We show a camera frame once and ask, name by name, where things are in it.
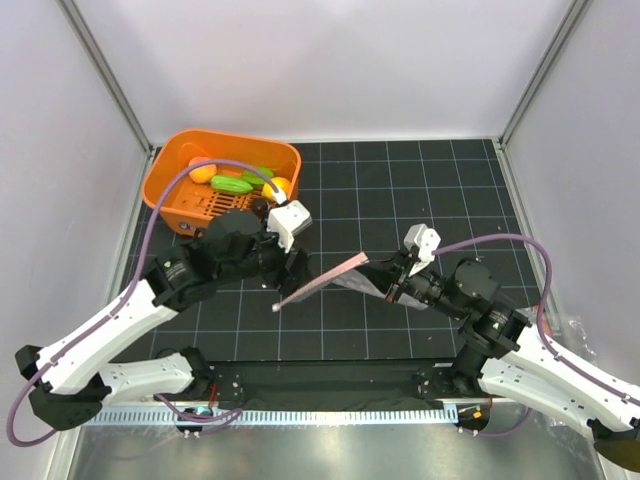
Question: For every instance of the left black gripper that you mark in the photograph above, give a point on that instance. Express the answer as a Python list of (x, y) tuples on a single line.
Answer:
[(287, 279)]

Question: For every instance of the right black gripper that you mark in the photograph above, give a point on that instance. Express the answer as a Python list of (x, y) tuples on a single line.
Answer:
[(389, 270)]

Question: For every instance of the pink dotted zip bag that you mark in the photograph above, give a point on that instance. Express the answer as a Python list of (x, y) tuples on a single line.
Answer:
[(344, 275)]

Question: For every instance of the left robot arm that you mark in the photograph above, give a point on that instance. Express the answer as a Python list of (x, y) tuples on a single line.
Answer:
[(77, 376)]

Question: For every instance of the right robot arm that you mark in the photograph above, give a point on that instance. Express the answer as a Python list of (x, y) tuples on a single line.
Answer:
[(490, 328)]

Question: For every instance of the spare clear zip bags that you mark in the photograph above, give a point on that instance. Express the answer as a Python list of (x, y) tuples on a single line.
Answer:
[(570, 335)]

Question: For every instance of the dark purple toy fruit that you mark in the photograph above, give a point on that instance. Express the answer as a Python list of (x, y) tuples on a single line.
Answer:
[(260, 207)]

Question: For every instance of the yellow orange toy fruit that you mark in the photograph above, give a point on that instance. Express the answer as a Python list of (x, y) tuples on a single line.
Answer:
[(281, 183)]

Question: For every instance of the small green toy vegetable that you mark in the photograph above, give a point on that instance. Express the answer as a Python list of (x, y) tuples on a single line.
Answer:
[(257, 181)]

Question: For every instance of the black base bar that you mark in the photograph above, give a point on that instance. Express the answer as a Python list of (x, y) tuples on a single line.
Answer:
[(334, 385)]

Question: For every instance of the long green toy vegetable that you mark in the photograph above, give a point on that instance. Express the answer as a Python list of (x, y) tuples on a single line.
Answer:
[(230, 185)]

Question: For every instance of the orange plastic basket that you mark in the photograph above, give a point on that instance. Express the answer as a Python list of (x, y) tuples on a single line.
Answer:
[(190, 206)]

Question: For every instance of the peach toy fruit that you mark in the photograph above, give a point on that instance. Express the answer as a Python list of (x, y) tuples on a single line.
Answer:
[(204, 173)]

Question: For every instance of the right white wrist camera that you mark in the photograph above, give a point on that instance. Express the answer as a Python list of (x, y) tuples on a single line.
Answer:
[(421, 241)]

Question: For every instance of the white slotted cable duct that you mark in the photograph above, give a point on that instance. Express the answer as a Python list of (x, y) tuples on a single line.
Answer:
[(139, 415)]

